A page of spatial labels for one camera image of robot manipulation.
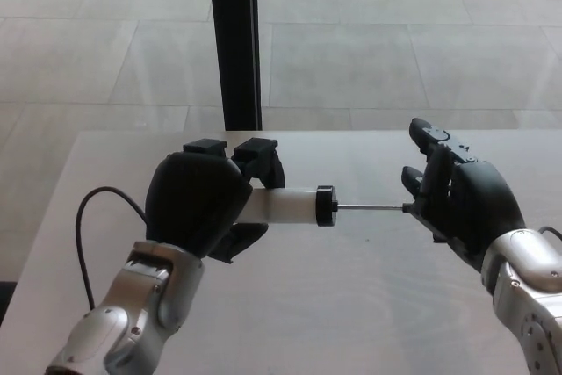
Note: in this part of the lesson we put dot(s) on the black vertical window post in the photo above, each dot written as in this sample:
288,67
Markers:
235,41

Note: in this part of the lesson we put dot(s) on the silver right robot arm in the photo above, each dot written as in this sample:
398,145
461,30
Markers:
527,287

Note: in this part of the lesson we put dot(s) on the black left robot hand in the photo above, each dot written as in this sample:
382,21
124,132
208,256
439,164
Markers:
193,199

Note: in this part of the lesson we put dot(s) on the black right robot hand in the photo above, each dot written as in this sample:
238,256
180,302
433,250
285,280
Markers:
478,204

